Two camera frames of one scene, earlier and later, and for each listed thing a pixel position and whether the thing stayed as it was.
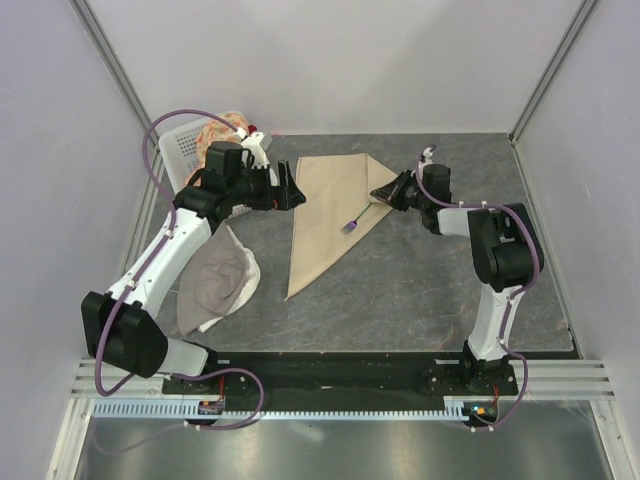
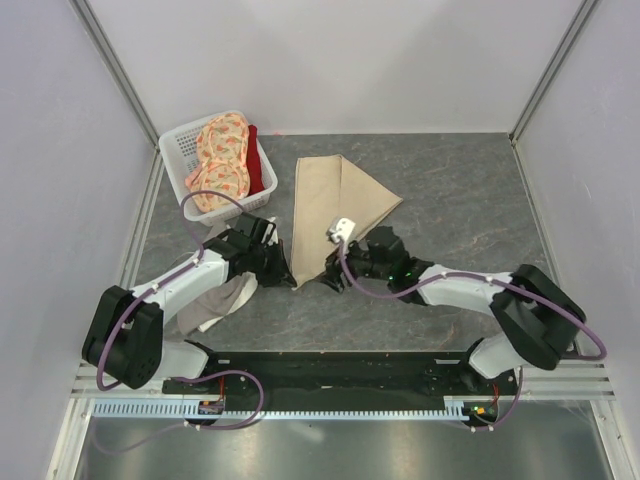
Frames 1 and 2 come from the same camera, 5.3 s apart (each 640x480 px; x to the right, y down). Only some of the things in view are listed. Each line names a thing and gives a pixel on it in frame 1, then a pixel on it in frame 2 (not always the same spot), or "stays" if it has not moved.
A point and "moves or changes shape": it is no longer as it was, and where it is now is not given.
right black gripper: [390, 192] → [332, 271]
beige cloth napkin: [337, 190] moves or changes shape
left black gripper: [274, 198] → [280, 275]
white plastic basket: [178, 148] stays
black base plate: [330, 383] stays
